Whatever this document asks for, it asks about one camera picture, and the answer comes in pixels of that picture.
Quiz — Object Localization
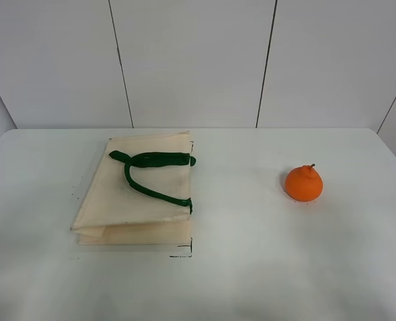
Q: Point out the cream linen bag green handles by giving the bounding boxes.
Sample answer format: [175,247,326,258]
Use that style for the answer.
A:
[71,132,196,246]

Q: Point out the orange with stem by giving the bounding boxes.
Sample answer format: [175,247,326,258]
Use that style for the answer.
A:
[284,164,324,202]

